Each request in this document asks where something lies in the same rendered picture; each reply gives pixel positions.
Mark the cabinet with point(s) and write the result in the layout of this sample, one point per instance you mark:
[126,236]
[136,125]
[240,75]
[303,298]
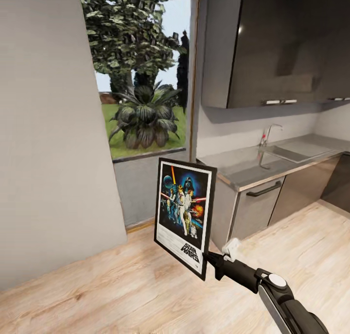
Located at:
[334,85]
[267,52]

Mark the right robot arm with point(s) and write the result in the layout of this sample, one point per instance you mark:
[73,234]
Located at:
[289,314]

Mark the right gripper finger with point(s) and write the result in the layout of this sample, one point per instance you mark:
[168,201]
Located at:
[216,255]
[211,259]

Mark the drop in sink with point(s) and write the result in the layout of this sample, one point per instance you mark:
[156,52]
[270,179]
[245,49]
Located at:
[294,151]

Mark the poster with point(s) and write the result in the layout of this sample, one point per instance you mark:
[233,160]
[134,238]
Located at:
[184,206]

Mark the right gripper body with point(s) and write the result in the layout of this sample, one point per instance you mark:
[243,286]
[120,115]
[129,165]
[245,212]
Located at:
[233,270]

